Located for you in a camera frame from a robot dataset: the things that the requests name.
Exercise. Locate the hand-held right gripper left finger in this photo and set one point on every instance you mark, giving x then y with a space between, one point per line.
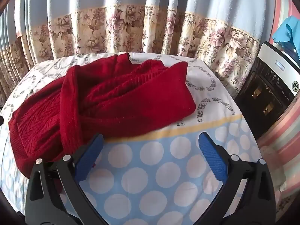
90 157

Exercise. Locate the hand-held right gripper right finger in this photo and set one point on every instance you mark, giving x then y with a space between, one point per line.
212 157

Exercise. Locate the red knitted sweater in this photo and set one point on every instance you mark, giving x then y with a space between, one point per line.
117 98

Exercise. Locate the patterned polka dot bed sheet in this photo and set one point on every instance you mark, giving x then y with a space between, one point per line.
152 168

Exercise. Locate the black and white water dispenser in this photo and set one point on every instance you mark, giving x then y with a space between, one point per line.
264 86

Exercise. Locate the blue floral curtain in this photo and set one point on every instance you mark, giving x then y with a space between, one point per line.
140 28
7 51

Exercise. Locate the blue cloth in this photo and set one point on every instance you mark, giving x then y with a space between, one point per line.
286 35

